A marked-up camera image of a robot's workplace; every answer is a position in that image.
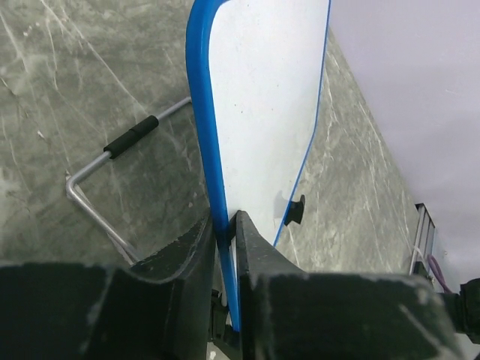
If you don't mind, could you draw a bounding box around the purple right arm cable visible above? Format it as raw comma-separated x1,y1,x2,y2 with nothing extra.
427,253,453,293

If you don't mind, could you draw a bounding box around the aluminium frame rail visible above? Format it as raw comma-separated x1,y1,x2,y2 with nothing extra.
409,202,436,279

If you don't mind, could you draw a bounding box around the blue framed whiteboard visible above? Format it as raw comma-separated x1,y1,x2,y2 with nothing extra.
185,1,331,331

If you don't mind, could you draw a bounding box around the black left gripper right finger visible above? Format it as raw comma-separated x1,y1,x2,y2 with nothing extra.
232,211,463,359

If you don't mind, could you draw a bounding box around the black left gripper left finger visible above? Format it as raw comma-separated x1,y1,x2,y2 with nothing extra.
1,216,215,359

